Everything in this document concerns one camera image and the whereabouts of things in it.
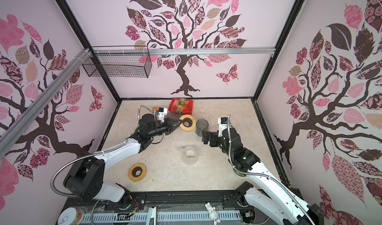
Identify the red snack bag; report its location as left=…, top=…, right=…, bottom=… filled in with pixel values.
left=168, top=98, right=194, bottom=115

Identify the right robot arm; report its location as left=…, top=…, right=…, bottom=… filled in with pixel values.
left=202, top=128, right=324, bottom=225

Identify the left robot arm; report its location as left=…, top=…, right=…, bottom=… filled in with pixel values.
left=63, top=113, right=183, bottom=208

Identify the aluminium bar left wall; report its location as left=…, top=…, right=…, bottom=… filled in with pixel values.
left=1, top=48, right=91, bottom=158

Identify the aluminium bar back wall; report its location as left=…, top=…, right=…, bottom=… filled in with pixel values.
left=93, top=47, right=276, bottom=55

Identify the white toy figure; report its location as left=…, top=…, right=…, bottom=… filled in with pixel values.
left=205, top=202, right=221, bottom=225

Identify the coffee filter paper box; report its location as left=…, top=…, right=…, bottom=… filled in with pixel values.
left=152, top=107, right=164, bottom=113

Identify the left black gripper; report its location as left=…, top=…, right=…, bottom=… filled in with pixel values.
left=149, top=117, right=183, bottom=137

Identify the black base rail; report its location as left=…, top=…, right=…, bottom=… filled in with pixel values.
left=61, top=189, right=308, bottom=217

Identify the black wire basket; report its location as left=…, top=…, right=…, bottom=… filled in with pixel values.
left=82, top=46, right=153, bottom=78

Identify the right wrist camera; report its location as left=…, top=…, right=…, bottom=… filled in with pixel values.
left=218, top=117, right=228, bottom=137

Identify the aluminium bar wall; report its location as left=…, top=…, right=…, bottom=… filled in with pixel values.
left=1, top=48, right=91, bottom=158
left=93, top=47, right=276, bottom=55

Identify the wooden dripper ring stand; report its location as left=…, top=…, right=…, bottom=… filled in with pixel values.
left=180, top=114, right=196, bottom=132

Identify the white cable duct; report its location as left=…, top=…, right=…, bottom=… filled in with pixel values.
left=93, top=211, right=243, bottom=225

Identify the frosted white glass pitcher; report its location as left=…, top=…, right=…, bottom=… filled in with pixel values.
left=181, top=146, right=199, bottom=165

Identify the grey glass pitcher wooden handle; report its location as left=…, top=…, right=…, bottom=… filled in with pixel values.
left=195, top=118, right=209, bottom=137

